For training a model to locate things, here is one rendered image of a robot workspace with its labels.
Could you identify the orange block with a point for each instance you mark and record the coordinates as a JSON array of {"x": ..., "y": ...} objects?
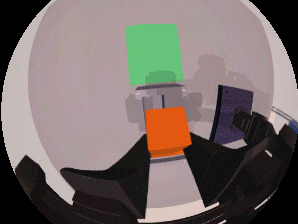
[{"x": 167, "y": 131}]

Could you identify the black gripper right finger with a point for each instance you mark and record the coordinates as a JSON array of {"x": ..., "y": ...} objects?
[{"x": 214, "y": 166}]

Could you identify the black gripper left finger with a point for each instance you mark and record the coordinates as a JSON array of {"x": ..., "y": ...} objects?
[{"x": 127, "y": 180}]

